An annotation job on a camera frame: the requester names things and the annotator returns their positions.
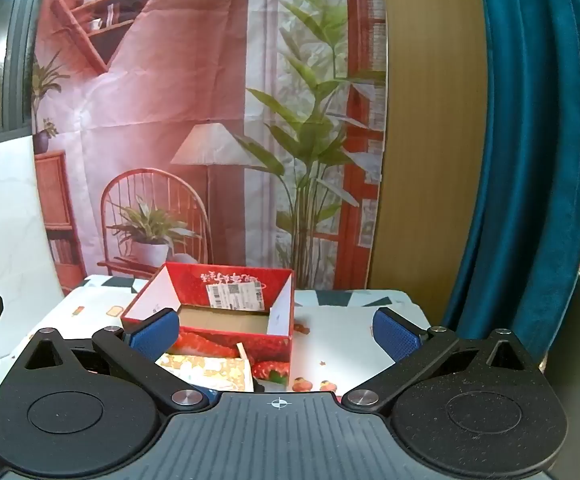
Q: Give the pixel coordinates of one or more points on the teal curtain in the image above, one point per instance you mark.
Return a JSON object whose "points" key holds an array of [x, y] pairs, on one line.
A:
{"points": [[530, 160]]}

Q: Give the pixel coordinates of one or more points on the printed room backdrop cloth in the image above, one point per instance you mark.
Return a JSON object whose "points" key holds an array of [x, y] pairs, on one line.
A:
{"points": [[169, 110]]}

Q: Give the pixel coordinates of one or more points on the red strawberry cardboard box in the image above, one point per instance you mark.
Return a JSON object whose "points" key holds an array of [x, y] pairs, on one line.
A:
{"points": [[250, 280]]}

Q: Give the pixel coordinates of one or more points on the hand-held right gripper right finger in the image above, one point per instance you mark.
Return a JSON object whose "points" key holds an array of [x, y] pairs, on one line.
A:
{"points": [[395, 335]]}

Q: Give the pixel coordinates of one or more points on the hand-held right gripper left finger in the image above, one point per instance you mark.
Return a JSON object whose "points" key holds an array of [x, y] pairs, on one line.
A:
{"points": [[152, 332]]}

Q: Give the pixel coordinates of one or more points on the wooden panel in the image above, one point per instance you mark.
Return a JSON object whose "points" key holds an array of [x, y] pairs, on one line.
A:
{"points": [[430, 135]]}

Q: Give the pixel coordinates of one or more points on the orange floral fabric pouch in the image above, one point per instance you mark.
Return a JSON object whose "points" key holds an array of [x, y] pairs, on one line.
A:
{"points": [[199, 367]]}

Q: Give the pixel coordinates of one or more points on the white marble panel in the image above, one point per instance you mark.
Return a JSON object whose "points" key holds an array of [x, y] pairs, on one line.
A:
{"points": [[4, 210]]}

